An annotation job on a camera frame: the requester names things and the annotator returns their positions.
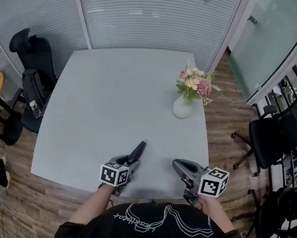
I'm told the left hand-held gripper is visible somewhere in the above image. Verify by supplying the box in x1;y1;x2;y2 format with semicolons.
98;152;141;199

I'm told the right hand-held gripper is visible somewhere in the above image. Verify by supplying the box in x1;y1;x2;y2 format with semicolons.
167;158;231;211

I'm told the purple eggplant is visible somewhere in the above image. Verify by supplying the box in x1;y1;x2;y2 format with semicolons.
127;137;149;167

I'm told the person's left forearm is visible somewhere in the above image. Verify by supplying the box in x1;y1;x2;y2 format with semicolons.
68;181;115;228

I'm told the person's right forearm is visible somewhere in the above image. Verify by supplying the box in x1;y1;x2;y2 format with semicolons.
195;194;241;234

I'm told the light grey square table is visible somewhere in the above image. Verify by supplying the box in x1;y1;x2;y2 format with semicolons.
28;37;221;206

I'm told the white ceramic vase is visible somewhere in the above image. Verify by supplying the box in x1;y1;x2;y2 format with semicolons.
171;94;195;120

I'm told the person's black printed t-shirt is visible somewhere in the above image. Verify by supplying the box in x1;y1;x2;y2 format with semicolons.
50;190;270;238

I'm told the pink and yellow flower bouquet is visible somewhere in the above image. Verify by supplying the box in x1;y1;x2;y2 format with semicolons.
173;61;224;107

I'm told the black mesh office chair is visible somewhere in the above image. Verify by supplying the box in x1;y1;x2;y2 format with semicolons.
226;83;297;183

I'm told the clear water bottle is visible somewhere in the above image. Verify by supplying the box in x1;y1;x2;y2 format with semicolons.
27;99;44;119

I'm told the black swivel chair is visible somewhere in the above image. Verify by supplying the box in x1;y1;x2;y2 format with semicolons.
242;175;297;238

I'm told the black backpack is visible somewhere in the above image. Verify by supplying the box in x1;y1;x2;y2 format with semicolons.
18;67;56;112

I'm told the black high-back office chair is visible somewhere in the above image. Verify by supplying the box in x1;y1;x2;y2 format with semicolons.
0;25;64;136

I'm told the frosted glass door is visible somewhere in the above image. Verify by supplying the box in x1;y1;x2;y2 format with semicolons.
224;0;297;106

